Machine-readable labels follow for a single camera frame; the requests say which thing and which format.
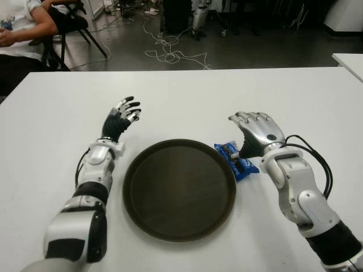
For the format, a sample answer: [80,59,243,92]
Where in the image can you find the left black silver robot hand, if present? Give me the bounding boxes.
[102,95,142,142]

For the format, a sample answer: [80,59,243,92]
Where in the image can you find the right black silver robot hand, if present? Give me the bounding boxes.
[228,110,286,159]

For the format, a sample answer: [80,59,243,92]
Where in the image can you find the blue Oreo cookie packet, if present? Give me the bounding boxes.
[214,140,260,182]

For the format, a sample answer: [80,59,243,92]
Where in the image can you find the round dark brown tray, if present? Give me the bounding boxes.
[122,138,237,243]

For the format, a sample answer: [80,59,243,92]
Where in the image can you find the black folding chair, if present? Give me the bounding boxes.
[28,0,111,71]

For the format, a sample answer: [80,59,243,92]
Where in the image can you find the white side table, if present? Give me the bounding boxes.
[331,52,363,79]

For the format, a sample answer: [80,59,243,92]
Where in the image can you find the white leaning panel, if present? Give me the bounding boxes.
[87,0,108,20]

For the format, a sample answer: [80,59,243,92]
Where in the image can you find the silver humanoid robot legs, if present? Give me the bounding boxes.
[191,0,212,40]

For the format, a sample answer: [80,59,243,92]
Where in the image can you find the seated person in white shirt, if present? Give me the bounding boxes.
[0,0,59,97]

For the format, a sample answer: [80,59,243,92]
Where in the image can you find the white cabinet with black base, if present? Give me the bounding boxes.
[323,0,363,37]

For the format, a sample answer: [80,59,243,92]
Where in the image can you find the black wrist cable bundle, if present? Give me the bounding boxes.
[285,135,333,199]

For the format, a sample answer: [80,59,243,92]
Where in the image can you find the tangled white floor cable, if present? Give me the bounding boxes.
[141,16,212,70]

